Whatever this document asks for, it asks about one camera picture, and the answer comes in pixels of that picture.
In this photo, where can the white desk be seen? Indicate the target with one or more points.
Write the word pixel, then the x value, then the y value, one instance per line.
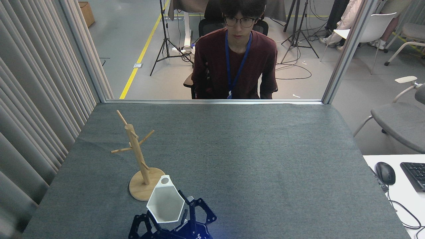
pixel 408 202

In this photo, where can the white plastic chair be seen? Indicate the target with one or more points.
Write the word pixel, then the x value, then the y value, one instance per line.
pixel 378 26

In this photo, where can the grey chair with white frame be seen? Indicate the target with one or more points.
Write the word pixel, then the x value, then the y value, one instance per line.
pixel 413 31

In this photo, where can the black tripod stand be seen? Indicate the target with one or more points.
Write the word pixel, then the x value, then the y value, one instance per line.
pixel 299 30
pixel 164 20

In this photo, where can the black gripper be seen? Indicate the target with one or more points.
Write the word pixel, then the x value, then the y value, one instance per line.
pixel 192 232

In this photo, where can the beige pleated curtain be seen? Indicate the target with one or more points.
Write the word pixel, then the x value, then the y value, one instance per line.
pixel 33 99

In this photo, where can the cardboard box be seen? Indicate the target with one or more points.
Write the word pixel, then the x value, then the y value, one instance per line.
pixel 86 13

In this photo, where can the wooden cup rack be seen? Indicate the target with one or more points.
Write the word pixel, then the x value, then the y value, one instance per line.
pixel 139 191

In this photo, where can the white hexagonal cup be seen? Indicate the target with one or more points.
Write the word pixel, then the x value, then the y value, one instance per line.
pixel 164 202

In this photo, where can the black office chair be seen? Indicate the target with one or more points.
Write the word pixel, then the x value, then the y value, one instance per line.
pixel 211 13

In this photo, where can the white desk leg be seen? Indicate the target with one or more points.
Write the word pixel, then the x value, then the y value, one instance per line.
pixel 187 30

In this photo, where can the black flat device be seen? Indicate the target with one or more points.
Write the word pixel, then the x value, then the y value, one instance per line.
pixel 378 181

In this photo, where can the black keyboard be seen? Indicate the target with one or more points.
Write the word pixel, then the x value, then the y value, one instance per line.
pixel 415 174

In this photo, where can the grey felt table mat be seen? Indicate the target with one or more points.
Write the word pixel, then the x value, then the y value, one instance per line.
pixel 265 149

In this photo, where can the black computer mouse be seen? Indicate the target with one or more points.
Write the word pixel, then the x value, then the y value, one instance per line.
pixel 385 173

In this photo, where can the black-rimmed glasses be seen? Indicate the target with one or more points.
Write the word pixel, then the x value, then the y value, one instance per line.
pixel 245 22

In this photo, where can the silver table edge rail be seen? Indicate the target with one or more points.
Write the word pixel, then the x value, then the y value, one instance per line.
pixel 166 101

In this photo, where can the silver floor socket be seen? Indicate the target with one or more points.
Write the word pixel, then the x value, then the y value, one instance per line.
pixel 138 65

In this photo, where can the silver frame post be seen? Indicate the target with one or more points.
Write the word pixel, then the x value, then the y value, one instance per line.
pixel 345 56
pixel 83 49

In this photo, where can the grey chair with white armrest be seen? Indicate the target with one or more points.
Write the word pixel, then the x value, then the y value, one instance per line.
pixel 398 122

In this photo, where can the person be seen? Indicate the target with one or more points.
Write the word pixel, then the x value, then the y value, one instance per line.
pixel 212 59
pixel 393 26
pixel 347 18

